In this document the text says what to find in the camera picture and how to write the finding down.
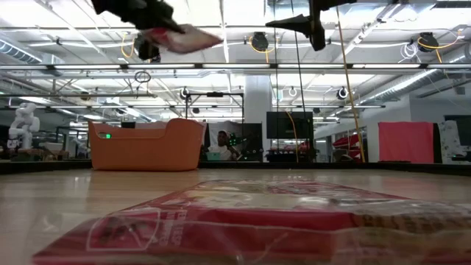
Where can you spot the red furniture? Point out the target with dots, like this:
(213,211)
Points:
(347,143)

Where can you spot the white robot figure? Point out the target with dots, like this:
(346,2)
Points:
(24,125)

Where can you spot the red cloth panel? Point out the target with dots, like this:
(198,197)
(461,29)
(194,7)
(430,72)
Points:
(404,143)

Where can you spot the red popcorn bag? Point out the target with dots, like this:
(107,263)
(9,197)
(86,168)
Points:
(221,228)
(184,40)

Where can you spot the white building column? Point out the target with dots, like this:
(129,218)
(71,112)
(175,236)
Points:
(257,99)

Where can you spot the dark screen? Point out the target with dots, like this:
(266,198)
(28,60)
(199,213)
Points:
(463,129)

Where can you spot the person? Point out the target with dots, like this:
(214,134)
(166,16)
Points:
(222,145)

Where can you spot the black backdrop board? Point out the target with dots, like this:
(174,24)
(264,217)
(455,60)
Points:
(254,147)

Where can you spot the white floral cloth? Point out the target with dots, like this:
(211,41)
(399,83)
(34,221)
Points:
(447,143)

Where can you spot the black background robot arm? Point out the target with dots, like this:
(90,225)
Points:
(238,141)

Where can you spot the black aluminium table frame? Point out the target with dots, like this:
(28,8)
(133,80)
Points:
(423,167)

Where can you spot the silver ventilation duct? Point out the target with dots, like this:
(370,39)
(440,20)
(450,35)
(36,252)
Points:
(22,51)
(416,79)

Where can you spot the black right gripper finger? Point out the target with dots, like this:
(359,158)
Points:
(292,24)

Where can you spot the black monitor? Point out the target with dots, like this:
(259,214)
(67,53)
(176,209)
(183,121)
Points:
(281,125)

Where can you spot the teal box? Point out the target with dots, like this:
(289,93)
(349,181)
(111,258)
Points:
(213,156)

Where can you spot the small black ceiling reel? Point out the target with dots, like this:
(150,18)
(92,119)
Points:
(342,93)
(184,93)

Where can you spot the black cart with red items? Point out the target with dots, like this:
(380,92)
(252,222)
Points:
(290,154)

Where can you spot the long ceiling light bar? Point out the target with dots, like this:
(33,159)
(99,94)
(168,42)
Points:
(221,106)
(235,66)

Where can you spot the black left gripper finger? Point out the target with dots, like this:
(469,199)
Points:
(173,26)

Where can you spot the orange plastic basket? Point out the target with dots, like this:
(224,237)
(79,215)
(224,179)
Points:
(147,151)

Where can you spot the grey backdrop cloth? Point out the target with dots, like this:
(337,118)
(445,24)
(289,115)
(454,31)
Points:
(232,126)

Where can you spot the black background rig frame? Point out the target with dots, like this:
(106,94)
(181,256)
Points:
(215,94)

